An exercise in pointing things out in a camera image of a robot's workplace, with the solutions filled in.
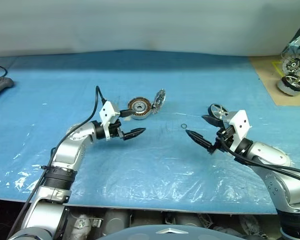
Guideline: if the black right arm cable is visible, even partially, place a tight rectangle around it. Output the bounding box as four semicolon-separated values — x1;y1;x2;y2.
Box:
219;136;300;186

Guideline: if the blue plastic table mat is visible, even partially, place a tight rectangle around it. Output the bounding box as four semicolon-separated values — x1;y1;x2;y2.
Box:
0;49;300;215

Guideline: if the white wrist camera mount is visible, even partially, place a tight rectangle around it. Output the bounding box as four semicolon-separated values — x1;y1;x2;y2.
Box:
226;109;253;151
99;100;121;140

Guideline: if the black handheld remote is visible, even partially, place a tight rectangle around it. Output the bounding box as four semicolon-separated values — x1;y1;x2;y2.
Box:
0;76;16;102

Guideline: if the silver motor end cover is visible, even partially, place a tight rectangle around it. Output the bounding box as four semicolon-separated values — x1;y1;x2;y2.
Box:
151;88;167;116

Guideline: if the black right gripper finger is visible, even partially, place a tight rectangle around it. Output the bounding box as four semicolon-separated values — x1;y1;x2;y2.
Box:
201;114;227;128
185;129;215;156

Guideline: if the silver spoked motor rotor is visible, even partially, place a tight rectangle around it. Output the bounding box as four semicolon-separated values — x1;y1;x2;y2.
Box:
207;102;230;120

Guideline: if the motor housing with copper windings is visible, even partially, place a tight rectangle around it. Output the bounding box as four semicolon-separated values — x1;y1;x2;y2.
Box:
127;97;154;121

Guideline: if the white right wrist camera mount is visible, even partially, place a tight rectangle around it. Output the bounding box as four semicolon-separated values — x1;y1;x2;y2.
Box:
226;109;253;151

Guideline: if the grey robot torso shell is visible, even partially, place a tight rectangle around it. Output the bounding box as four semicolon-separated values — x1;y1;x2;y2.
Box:
94;223;249;240

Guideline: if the silver motor with spoked rotor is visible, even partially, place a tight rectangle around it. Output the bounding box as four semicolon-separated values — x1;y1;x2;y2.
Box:
276;74;300;97

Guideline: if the grey rounded shape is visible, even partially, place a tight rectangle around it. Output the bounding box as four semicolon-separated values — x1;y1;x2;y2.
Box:
173;213;204;228
103;209;131;236
69;213;94;240

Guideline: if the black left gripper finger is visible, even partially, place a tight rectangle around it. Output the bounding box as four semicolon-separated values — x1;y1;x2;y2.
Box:
118;108;136;118
120;127;147;142

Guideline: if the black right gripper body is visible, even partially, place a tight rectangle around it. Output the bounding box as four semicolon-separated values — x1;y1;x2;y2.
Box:
213;124;238;154

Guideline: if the brown cardboard sheet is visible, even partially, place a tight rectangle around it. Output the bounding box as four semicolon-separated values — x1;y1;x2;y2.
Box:
248;55;300;107

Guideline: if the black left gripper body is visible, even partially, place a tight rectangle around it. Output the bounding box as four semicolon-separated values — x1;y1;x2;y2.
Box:
106;119;127;140

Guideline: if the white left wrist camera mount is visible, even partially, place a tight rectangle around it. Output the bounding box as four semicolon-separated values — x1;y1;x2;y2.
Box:
99;100;121;140

